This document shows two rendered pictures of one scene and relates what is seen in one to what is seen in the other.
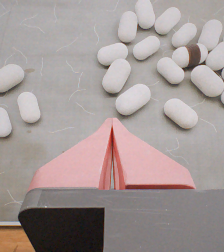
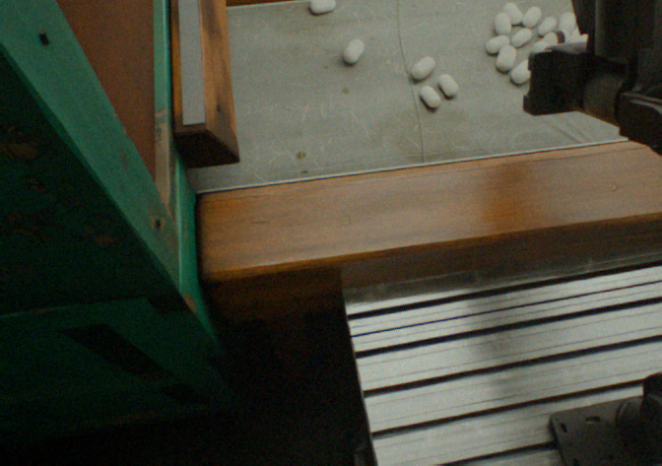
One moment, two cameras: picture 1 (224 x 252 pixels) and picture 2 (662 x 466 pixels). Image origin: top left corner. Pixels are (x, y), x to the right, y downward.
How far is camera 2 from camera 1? 0.62 m
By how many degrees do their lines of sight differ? 13
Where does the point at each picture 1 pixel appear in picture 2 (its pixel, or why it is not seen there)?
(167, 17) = (533, 14)
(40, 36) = (430, 38)
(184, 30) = (548, 22)
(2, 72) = (425, 62)
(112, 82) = (508, 60)
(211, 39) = (569, 26)
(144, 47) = (522, 35)
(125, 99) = (521, 69)
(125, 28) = (504, 25)
